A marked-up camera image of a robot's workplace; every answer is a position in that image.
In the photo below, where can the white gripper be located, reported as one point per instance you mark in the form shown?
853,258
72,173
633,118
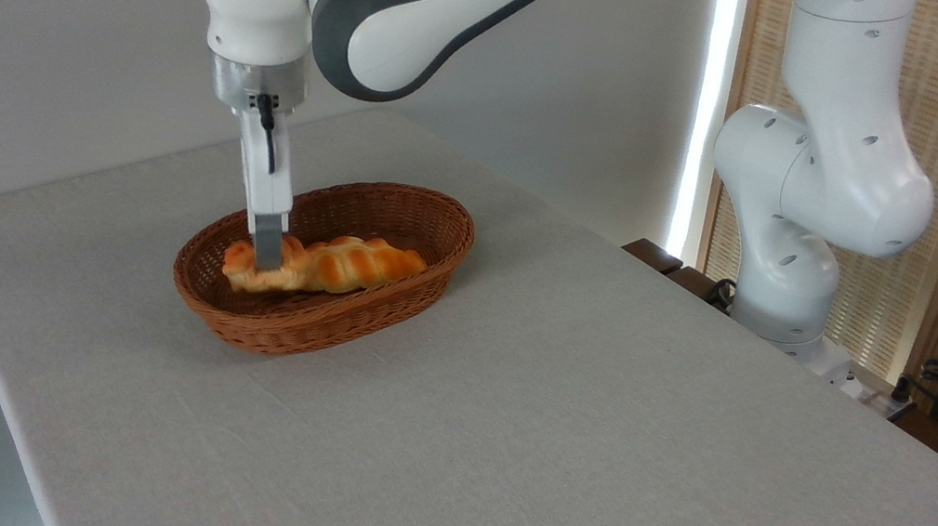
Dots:
268,175

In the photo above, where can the round knotted bread roll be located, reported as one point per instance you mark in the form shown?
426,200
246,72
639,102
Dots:
241,265

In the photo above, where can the long braided bread loaf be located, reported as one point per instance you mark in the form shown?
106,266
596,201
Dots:
360,269

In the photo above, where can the brown wicker oval basket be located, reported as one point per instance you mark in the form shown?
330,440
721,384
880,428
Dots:
299,326

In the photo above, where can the light grey tablecloth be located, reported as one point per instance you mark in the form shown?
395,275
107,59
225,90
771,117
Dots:
547,426

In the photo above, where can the white power strip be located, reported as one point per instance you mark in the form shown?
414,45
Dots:
876,398

